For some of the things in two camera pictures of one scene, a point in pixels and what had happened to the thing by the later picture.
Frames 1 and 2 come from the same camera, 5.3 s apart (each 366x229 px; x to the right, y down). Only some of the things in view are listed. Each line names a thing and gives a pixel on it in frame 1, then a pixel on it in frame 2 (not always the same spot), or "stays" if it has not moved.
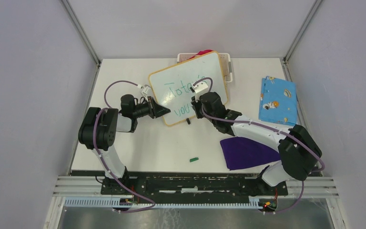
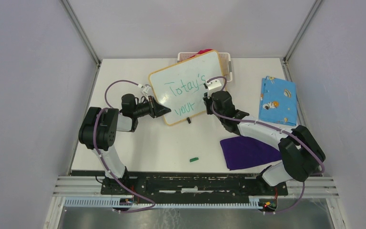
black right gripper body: (198, 108) → (208, 103)
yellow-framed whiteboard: (172, 86) stays
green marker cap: (194, 159) stays
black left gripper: (155, 110) stays
